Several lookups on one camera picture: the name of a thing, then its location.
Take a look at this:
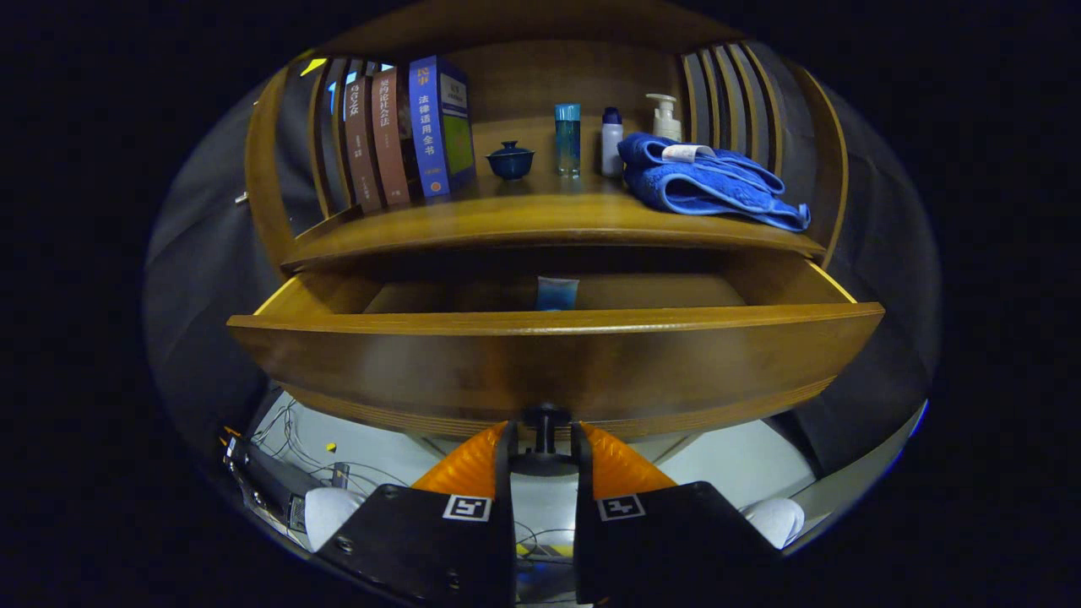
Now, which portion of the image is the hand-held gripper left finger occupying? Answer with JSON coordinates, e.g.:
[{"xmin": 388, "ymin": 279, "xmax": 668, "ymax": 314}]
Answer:
[{"xmin": 325, "ymin": 421, "xmax": 518, "ymax": 607}]

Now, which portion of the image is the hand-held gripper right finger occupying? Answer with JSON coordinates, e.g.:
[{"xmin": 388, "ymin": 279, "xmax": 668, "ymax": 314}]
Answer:
[{"xmin": 572, "ymin": 421, "xmax": 782, "ymax": 607}]

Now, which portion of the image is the wooden drawer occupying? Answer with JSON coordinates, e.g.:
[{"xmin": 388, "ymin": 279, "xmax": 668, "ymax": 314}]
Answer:
[{"xmin": 226, "ymin": 249, "xmax": 886, "ymax": 478}]

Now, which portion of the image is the blue cosmetic tube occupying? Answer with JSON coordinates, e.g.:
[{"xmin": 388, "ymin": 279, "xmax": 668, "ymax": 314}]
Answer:
[{"xmin": 535, "ymin": 276, "xmax": 580, "ymax": 312}]

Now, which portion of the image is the wooden countertop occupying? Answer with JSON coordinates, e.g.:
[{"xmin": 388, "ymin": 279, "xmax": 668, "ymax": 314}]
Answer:
[{"xmin": 283, "ymin": 165, "xmax": 827, "ymax": 271}]

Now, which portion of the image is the wooden cabinet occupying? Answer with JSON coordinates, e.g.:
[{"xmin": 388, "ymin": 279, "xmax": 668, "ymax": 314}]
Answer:
[{"xmin": 243, "ymin": 0, "xmax": 850, "ymax": 280}]

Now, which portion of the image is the person's white shoe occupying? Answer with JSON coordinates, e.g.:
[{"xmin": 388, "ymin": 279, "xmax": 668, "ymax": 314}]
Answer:
[
  {"xmin": 304, "ymin": 487, "xmax": 364, "ymax": 551},
  {"xmin": 743, "ymin": 497, "xmax": 806, "ymax": 550}
]

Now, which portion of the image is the blue folded towel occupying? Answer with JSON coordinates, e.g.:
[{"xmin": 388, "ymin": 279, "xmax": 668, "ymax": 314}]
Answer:
[{"xmin": 617, "ymin": 132, "xmax": 812, "ymax": 233}]

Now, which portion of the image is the blue lidded teacup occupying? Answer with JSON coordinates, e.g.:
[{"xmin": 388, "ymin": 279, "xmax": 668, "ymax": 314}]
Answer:
[{"xmin": 486, "ymin": 140, "xmax": 535, "ymax": 181}]

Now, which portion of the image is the white bottle with blue cap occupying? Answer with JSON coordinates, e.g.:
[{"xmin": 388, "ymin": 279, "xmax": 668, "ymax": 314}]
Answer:
[{"xmin": 600, "ymin": 106, "xmax": 625, "ymax": 177}]

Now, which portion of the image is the teal glass bottle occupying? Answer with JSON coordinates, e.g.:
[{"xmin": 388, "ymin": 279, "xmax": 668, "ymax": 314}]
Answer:
[{"xmin": 554, "ymin": 103, "xmax": 583, "ymax": 177}]

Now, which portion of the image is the reddish brown book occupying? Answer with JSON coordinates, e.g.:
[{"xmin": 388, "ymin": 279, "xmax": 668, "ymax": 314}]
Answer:
[{"xmin": 370, "ymin": 68, "xmax": 412, "ymax": 209}]

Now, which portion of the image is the dark brown book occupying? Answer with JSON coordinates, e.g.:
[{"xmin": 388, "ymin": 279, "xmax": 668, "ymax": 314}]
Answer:
[{"xmin": 342, "ymin": 76, "xmax": 383, "ymax": 214}]

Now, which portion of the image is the thick blue book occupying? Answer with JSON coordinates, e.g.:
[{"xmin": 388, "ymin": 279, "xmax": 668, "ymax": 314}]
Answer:
[{"xmin": 409, "ymin": 56, "xmax": 476, "ymax": 200}]

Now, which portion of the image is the white pump bottle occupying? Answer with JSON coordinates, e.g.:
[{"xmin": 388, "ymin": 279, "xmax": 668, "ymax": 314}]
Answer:
[{"xmin": 646, "ymin": 93, "xmax": 682, "ymax": 143}]

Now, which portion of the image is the tangle of thin cables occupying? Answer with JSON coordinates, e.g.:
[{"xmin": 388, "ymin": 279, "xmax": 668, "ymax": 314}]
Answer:
[{"xmin": 249, "ymin": 401, "xmax": 406, "ymax": 491}]

